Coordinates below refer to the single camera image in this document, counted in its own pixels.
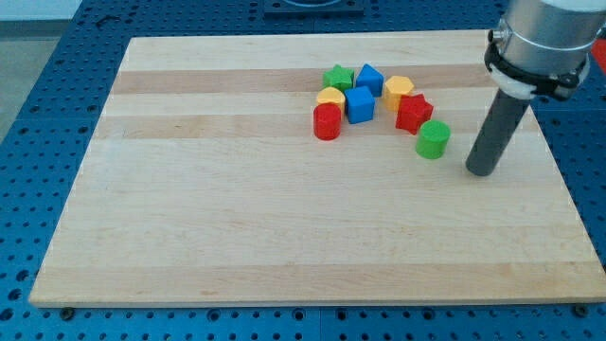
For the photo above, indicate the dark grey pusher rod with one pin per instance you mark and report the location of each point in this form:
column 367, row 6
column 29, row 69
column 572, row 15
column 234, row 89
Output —
column 500, row 124

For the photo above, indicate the green cylinder block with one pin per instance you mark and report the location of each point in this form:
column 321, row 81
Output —
column 433, row 137

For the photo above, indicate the blue triangle block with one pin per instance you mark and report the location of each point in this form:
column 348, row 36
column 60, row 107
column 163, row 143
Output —
column 371, row 78

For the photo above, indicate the wooden board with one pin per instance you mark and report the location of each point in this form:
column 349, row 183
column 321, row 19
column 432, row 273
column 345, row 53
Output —
column 204, row 186

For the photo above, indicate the green star block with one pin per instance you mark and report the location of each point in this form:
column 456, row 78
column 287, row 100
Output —
column 339, row 77

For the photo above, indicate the blue cube block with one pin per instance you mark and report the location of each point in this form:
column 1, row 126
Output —
column 360, row 105

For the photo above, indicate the yellow hexagon block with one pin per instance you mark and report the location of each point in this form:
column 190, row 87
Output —
column 394, row 89

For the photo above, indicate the red star block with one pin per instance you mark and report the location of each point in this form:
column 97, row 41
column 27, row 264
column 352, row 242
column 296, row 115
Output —
column 413, row 111

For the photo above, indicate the yellow half-round block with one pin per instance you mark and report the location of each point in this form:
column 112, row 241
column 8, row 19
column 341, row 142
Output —
column 332, row 95

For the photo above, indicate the red cylinder block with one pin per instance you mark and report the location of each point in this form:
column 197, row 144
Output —
column 326, row 121

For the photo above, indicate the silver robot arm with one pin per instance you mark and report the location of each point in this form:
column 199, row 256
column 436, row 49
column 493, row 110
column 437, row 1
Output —
column 539, row 48

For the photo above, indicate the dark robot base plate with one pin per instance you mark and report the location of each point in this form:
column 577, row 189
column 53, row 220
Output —
column 274, row 8

